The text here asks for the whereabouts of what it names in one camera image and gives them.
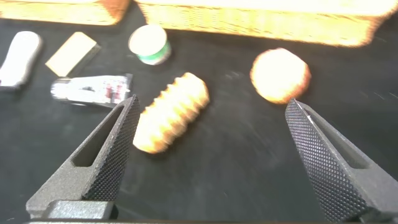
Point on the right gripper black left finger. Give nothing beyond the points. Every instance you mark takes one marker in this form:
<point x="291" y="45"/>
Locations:
<point x="93" y="174"/>

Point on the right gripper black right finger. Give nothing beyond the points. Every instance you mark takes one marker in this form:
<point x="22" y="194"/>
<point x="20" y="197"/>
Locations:
<point x="329" y="168"/>

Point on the ridged long bread loaf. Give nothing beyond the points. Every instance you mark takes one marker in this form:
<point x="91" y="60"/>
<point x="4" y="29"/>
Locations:
<point x="174" y="112"/>

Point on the round brown bun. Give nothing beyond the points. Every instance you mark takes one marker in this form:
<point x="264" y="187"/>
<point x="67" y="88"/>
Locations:
<point x="280" y="76"/>

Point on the white brush-tip bottle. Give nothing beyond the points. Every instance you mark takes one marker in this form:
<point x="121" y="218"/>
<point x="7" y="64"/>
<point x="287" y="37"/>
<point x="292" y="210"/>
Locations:
<point x="20" y="59"/>

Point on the small tin can green label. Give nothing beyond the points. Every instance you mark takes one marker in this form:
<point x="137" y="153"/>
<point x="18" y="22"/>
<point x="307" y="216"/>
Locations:
<point x="149" y="43"/>

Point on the wicker basket holding food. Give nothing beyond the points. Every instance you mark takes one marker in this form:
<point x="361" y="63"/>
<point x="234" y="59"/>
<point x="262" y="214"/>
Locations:
<point x="264" y="21"/>

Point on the wicker basket holding toiletries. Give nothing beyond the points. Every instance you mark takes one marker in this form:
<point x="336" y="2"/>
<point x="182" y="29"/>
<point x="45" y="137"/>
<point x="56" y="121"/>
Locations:
<point x="62" y="12"/>

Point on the black cosmetic tube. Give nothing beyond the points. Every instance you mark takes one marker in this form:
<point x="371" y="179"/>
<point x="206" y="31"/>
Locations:
<point x="90" y="90"/>

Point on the black table cloth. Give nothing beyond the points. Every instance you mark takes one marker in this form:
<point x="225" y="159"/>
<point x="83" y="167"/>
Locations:
<point x="233" y="155"/>

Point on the white gold-edged card box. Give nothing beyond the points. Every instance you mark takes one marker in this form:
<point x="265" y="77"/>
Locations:
<point x="71" y="54"/>

